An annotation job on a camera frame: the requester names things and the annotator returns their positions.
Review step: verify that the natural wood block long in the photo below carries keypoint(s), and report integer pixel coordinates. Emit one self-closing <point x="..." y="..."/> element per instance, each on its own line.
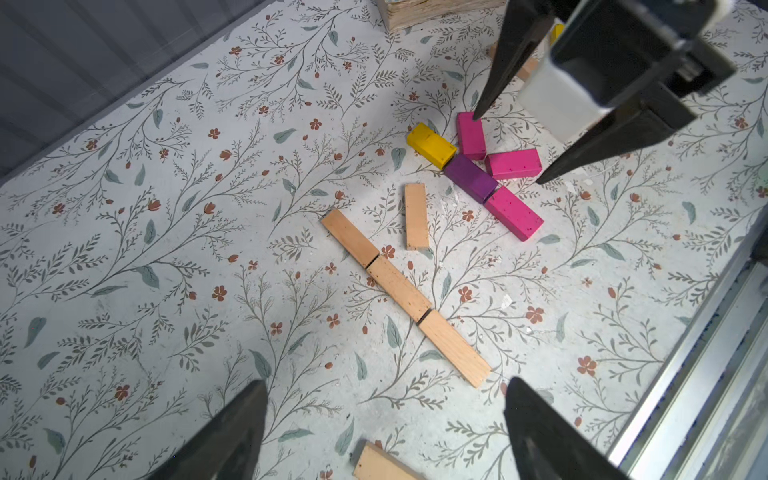
<point x="525" y="71"/>

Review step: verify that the yellow thin block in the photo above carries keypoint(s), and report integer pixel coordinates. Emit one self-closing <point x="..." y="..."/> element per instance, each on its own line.
<point x="555" y="33"/>

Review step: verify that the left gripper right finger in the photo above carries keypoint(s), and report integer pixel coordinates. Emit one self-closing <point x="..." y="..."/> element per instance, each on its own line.
<point x="544" y="445"/>

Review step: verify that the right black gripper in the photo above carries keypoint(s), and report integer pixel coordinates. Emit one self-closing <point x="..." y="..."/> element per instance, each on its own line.
<point x="615" y="49"/>

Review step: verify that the magenta block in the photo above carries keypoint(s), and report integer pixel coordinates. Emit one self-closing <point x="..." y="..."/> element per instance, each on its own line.
<point x="515" y="164"/>
<point x="471" y="136"/>
<point x="513" y="213"/>

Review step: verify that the natural wood block pair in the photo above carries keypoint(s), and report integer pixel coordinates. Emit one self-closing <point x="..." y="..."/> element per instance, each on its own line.
<point x="375" y="464"/>

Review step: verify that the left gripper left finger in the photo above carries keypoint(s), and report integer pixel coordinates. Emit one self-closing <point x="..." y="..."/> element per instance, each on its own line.
<point x="228" y="446"/>

